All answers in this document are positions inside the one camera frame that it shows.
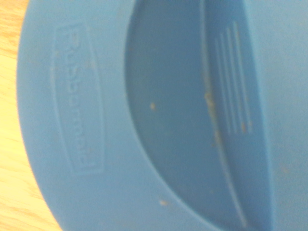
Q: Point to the translucent water pitcher blue lid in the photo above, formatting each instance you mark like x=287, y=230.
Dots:
x=168, y=120

